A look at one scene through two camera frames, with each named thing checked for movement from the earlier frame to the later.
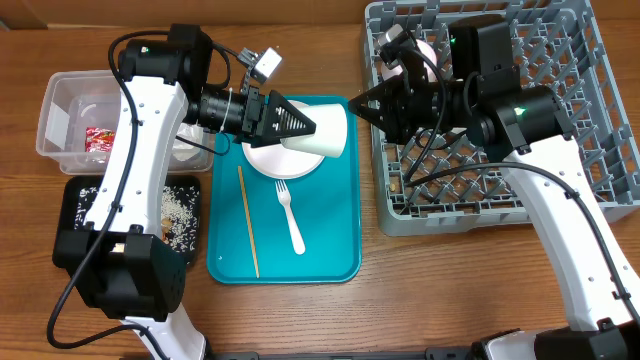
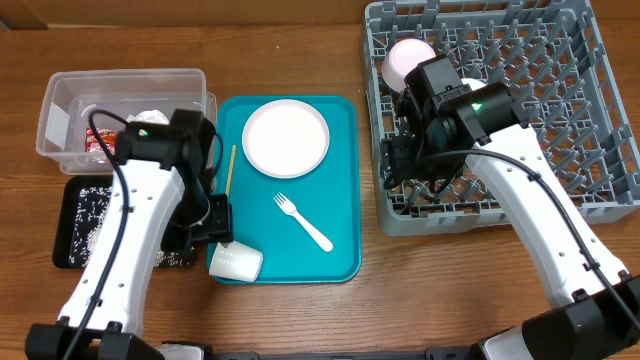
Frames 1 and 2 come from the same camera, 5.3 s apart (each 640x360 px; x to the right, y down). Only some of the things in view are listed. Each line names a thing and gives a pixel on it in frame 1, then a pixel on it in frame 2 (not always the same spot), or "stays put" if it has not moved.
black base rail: [437, 353] stays put
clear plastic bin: [75, 101] stays put
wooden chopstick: [249, 223] -> [232, 159]
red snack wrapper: [98, 140] stays put
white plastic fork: [285, 198] -> [291, 209]
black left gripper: [265, 119] -> [221, 230]
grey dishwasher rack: [457, 184] stays put
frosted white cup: [330, 136] -> [236, 262]
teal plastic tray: [275, 230] stays put
